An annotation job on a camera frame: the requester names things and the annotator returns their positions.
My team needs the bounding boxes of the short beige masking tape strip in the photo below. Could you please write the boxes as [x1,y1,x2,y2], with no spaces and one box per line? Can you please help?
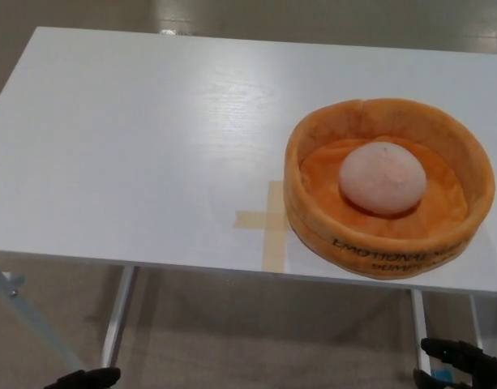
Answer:
[234,210,292,231]

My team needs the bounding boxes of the orange plush round plate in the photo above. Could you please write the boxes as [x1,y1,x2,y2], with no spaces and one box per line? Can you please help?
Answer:
[283,96,497,281]

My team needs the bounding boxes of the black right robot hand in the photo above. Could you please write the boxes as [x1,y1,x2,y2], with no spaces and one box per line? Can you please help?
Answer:
[412,336,487,389]

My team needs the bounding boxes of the long beige masking tape strip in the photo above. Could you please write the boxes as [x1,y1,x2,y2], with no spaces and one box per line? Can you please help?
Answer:
[261,180,290,272]

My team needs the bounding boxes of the pink round plush toy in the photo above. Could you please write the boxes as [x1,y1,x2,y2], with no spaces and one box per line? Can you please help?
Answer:
[338,142,428,216]

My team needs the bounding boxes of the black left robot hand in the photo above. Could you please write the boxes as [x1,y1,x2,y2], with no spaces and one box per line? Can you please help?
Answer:
[43,365,122,389]

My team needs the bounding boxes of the grey metal frame bar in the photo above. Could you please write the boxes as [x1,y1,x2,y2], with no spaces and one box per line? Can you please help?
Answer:
[0,259,81,376]

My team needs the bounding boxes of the white table leg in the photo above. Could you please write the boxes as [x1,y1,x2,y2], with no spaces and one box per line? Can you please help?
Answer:
[99,265,139,370]
[409,288,432,368]
[468,293,486,350]

